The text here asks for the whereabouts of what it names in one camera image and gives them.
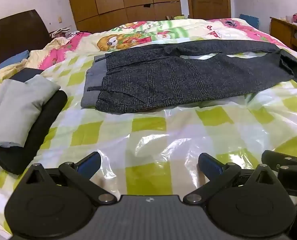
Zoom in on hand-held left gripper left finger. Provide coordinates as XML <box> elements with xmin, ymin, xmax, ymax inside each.
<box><xmin>21</xmin><ymin>152</ymin><xmax>117</xmax><ymax>205</ymax></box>

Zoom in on green checkered plastic sheet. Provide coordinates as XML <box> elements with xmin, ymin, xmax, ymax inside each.
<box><xmin>0</xmin><ymin>40</ymin><xmax>297</xmax><ymax>240</ymax></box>

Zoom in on brown wooden wardrobe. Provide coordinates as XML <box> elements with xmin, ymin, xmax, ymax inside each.
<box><xmin>65</xmin><ymin>0</ymin><xmax>182</xmax><ymax>33</ymax></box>

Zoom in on dark wooden headboard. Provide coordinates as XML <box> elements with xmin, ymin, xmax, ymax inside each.
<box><xmin>0</xmin><ymin>9</ymin><xmax>51</xmax><ymax>65</ymax></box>

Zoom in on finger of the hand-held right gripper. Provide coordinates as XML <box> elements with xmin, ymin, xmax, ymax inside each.
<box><xmin>261</xmin><ymin>150</ymin><xmax>297</xmax><ymax>167</ymax></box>

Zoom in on striped bag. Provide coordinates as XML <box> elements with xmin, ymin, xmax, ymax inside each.
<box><xmin>50</xmin><ymin>27</ymin><xmax>71</xmax><ymax>39</ymax></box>

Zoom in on cartoon printed quilt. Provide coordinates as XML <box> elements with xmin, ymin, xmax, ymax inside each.
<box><xmin>0</xmin><ymin>17</ymin><xmax>289</xmax><ymax>85</ymax></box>

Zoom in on folded light grey pants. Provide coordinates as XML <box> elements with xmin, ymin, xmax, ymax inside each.
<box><xmin>0</xmin><ymin>75</ymin><xmax>61</xmax><ymax>147</ymax></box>

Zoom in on wooden cabinet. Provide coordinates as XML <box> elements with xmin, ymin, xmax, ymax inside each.
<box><xmin>270</xmin><ymin>17</ymin><xmax>297</xmax><ymax>55</ymax></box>

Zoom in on blue pillow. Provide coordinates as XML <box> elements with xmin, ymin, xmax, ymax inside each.
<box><xmin>0</xmin><ymin>50</ymin><xmax>30</xmax><ymax>74</ymax></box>

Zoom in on dark grey plaid pants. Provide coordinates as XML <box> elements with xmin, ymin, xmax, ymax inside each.
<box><xmin>81</xmin><ymin>41</ymin><xmax>297</xmax><ymax>113</ymax></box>

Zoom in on folded black pants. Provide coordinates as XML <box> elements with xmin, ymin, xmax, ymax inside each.
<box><xmin>0</xmin><ymin>90</ymin><xmax>68</xmax><ymax>175</ymax></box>

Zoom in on blue foam mat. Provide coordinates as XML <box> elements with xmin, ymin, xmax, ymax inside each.
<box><xmin>239</xmin><ymin>14</ymin><xmax>260</xmax><ymax>29</ymax></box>

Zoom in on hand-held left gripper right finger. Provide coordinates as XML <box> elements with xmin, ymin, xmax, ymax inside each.
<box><xmin>183</xmin><ymin>152</ymin><xmax>280</xmax><ymax>204</ymax></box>

